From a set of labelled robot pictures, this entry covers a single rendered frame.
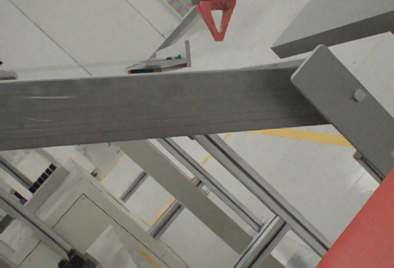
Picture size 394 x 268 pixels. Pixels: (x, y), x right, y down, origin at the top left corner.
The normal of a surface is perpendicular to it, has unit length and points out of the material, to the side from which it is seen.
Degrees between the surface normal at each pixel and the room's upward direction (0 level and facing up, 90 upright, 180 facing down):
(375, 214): 0
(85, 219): 90
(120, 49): 90
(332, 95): 90
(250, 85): 90
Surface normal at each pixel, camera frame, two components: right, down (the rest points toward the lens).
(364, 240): -0.71, -0.67
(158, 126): 0.26, 0.04
